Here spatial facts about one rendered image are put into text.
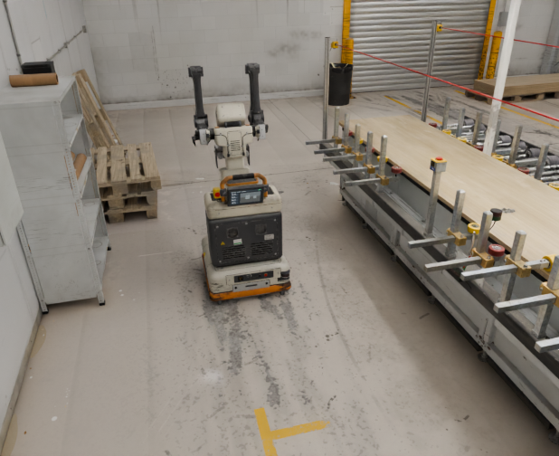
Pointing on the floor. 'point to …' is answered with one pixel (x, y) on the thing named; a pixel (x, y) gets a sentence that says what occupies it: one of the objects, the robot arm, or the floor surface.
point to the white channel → (501, 74)
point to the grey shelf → (54, 190)
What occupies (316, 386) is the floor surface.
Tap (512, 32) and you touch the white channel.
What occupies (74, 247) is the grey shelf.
